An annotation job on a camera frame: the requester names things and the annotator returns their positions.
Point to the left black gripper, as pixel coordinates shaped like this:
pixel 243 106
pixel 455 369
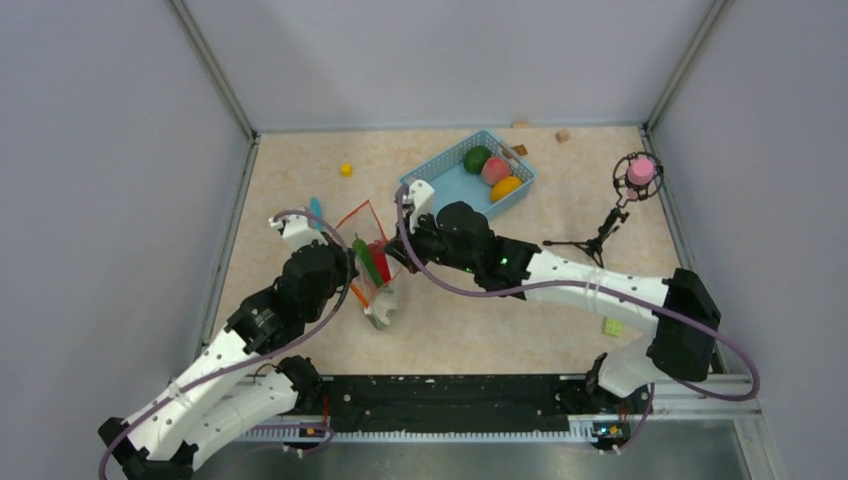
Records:
pixel 340 259

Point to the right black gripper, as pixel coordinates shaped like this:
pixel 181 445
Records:
pixel 414 236

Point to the red tomato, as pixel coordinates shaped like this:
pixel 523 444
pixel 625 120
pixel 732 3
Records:
pixel 376 250

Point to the green chili pepper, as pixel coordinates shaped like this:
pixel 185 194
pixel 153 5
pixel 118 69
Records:
pixel 360 247

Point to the clear zip top bag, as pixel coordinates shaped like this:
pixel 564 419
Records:
pixel 363 232

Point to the orange green mango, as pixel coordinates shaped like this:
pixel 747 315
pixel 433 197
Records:
pixel 380 317

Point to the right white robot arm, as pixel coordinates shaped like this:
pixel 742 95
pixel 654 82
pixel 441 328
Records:
pixel 675 315

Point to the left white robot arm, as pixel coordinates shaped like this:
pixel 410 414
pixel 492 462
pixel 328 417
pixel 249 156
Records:
pixel 200 412

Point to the blue cylindrical bottle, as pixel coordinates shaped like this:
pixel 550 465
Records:
pixel 316 209

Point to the light blue plastic basket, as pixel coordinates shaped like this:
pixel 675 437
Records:
pixel 446 174

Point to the yellow lemon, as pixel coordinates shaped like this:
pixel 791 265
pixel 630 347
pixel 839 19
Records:
pixel 504 187

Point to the pink peach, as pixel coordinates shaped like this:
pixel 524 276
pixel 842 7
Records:
pixel 494 170

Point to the brown cube block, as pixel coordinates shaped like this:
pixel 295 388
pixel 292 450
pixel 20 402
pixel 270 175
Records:
pixel 520 150

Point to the tan wooden cube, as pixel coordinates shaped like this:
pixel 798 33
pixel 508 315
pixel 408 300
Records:
pixel 562 136

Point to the light green lego brick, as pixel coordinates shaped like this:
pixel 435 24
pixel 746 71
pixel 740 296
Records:
pixel 612 327

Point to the pink microphone on tripod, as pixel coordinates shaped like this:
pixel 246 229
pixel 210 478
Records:
pixel 636 177

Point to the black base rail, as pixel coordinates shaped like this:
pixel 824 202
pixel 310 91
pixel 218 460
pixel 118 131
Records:
pixel 462 404

